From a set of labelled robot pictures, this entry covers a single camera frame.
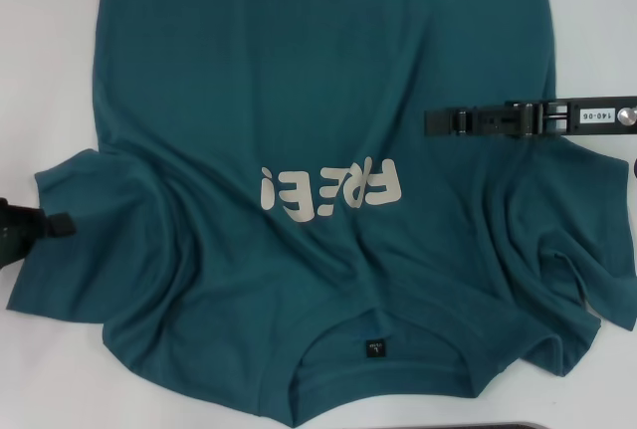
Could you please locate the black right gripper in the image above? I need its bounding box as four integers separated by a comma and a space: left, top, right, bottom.
423, 95, 637, 141

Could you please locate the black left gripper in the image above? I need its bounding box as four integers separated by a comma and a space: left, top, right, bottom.
0, 197, 77, 272

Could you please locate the teal t-shirt with FREE print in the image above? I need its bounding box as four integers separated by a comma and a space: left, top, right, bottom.
5, 0, 637, 429

